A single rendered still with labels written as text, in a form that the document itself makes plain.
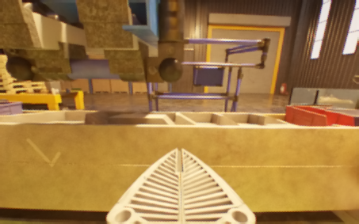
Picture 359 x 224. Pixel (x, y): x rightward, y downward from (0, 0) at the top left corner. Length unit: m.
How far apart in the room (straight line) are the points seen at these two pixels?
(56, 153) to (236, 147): 0.39
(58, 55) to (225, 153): 0.32
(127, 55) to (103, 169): 0.25
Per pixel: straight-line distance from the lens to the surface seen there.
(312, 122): 1.24
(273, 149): 0.36
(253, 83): 12.08
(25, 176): 0.47
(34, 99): 5.27
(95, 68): 0.21
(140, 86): 9.50
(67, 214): 0.50
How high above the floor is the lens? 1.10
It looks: 14 degrees down
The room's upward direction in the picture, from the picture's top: 1 degrees clockwise
